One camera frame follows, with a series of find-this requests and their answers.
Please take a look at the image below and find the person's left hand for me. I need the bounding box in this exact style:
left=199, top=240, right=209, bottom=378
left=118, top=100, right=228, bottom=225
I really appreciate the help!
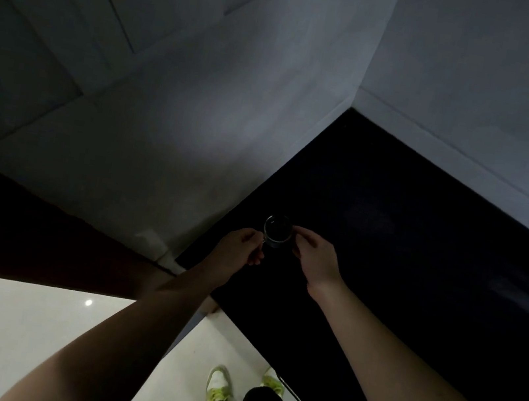
left=199, top=222, right=269, bottom=298

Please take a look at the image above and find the person's right hand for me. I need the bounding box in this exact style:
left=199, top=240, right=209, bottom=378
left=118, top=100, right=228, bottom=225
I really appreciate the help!
left=281, top=226, right=354, bottom=306

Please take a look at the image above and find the person's right forearm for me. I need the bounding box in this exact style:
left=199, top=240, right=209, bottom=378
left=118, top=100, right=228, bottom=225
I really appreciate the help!
left=290, top=279, right=529, bottom=401

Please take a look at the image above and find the green and white left shoe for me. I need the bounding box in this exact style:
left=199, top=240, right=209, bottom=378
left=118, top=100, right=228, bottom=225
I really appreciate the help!
left=204, top=364, right=237, bottom=401

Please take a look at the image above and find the dark brown cabinet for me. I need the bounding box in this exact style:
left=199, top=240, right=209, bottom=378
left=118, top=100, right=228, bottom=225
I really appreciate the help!
left=0, top=155, right=188, bottom=306

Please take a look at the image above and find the person's left forearm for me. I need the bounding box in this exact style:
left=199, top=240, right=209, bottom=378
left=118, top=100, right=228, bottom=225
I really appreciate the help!
left=0, top=240, right=226, bottom=401

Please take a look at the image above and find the clear drinking glass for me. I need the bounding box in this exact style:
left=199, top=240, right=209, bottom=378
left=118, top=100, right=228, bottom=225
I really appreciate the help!
left=259, top=212, right=297, bottom=253

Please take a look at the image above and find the green and white right shoe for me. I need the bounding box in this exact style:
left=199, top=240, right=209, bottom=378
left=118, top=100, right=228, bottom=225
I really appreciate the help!
left=258, top=366, right=290, bottom=398

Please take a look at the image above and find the green and white shoe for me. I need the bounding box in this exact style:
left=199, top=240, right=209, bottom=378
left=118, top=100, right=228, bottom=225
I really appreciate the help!
left=258, top=366, right=290, bottom=398
left=204, top=364, right=237, bottom=401

